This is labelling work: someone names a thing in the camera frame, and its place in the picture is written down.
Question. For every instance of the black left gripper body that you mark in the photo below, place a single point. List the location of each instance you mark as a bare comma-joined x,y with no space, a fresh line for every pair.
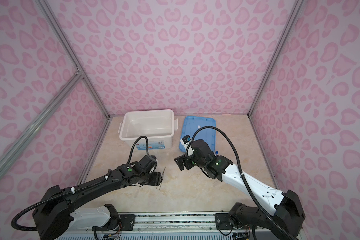
153,178

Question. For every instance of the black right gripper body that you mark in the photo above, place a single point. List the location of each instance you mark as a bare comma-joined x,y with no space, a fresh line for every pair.
199,162

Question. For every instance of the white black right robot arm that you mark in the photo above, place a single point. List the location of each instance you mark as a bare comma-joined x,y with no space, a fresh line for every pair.
275,210

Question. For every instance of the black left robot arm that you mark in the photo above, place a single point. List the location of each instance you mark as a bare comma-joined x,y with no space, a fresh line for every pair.
52,219

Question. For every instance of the blue plastic bin lid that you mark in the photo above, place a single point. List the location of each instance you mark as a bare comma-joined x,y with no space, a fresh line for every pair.
192,124

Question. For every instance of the white plastic storage bin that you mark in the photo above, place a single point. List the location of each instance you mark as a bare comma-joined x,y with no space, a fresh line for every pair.
158,126

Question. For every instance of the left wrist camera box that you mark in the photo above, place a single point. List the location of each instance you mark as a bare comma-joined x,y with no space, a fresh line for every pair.
148,164

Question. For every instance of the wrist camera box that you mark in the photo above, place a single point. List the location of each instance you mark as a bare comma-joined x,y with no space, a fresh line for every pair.
148,164
185,140

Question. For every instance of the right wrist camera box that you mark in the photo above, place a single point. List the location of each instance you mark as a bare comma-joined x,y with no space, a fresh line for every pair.
185,140

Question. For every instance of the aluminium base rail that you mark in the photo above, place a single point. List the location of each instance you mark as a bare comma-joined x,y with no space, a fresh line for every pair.
174,226

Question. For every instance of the left aluminium frame beam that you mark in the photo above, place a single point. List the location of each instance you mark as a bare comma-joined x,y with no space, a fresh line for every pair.
23,141

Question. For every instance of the aluminium corner frame post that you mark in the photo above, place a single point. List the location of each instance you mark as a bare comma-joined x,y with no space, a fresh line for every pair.
298,7

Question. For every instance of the left rear corner post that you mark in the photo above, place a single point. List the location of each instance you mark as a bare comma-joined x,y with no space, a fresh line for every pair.
67,46

